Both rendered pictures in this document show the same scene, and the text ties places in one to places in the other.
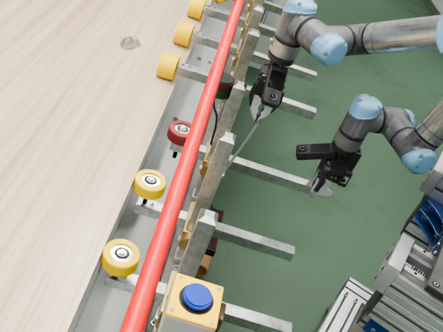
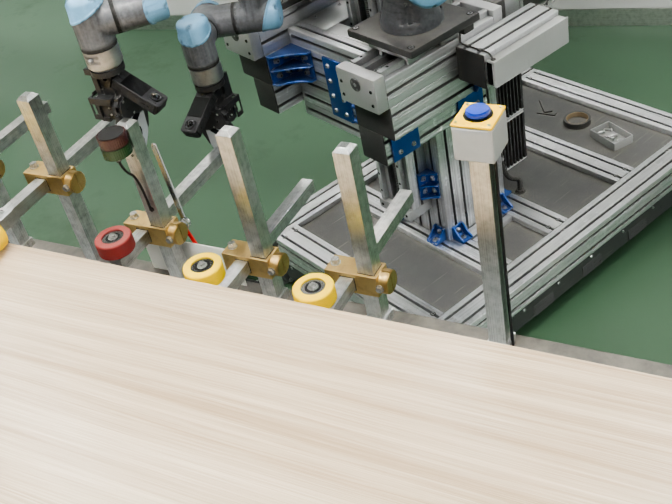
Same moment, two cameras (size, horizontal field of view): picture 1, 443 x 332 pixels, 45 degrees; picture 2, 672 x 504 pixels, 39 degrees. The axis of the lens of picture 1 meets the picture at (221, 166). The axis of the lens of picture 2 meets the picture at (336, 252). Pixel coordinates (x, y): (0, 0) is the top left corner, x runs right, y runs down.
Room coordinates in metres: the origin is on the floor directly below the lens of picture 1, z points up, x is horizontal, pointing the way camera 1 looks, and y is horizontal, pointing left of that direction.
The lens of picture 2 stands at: (-0.16, 1.15, 2.02)
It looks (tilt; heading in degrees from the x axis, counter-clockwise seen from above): 38 degrees down; 309
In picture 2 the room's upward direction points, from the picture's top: 13 degrees counter-clockwise
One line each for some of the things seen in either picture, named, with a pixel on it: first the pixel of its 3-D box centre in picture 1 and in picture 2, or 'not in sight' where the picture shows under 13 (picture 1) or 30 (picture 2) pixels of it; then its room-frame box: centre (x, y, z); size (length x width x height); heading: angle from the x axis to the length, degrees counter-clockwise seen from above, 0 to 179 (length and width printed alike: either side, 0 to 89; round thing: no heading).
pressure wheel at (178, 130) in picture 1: (178, 142); (120, 255); (1.24, 0.14, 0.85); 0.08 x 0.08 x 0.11
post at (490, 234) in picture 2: not in sight; (493, 256); (0.45, -0.03, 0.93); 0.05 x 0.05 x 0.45; 5
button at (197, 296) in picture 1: (196, 298); (477, 113); (0.46, -0.03, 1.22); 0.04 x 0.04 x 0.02
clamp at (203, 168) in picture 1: (211, 159); (156, 230); (1.23, 0.03, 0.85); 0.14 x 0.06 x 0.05; 5
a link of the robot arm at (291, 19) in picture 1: (296, 20); (91, 20); (1.29, -0.04, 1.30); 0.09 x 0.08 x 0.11; 47
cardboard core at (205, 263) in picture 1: (204, 245); not in sight; (1.67, -0.06, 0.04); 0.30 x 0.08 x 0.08; 5
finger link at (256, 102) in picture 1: (256, 103); not in sight; (1.30, -0.03, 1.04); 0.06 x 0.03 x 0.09; 5
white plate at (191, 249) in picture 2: not in sight; (193, 259); (1.18, 0.00, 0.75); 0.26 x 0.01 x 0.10; 5
